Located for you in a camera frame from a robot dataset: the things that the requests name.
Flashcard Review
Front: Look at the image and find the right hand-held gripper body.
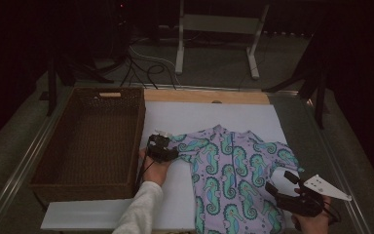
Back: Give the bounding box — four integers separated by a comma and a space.
277, 174, 353, 218

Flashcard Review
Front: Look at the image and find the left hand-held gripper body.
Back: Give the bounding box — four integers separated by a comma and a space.
146, 130, 180, 164

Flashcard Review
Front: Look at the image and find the seahorse print baby garment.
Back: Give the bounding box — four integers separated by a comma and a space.
168, 124, 305, 234

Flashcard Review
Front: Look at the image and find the brown wicker basket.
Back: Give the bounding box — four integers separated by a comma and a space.
28, 86, 146, 208

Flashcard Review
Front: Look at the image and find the person's left hand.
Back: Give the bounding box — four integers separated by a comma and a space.
138, 148, 173, 187

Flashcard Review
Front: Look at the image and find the person's right hand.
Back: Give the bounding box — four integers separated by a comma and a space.
291, 188, 332, 234

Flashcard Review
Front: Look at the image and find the white foam board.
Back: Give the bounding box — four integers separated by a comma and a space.
40, 100, 301, 231

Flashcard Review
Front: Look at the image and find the light wooden board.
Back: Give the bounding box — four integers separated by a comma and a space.
143, 89, 271, 105

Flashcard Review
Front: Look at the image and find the black tripod stand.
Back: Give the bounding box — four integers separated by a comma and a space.
38, 48, 115, 117
262, 32, 329, 131

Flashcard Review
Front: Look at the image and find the white metal stand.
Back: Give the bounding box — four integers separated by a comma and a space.
174, 0, 271, 81

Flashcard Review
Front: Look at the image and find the dark equipment tower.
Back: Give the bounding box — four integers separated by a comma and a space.
108, 0, 134, 61

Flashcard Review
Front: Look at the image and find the black floor cable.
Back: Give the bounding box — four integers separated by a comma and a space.
120, 53, 178, 91

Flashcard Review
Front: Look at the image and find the white floor cable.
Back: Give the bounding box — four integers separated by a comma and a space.
129, 45, 183, 86

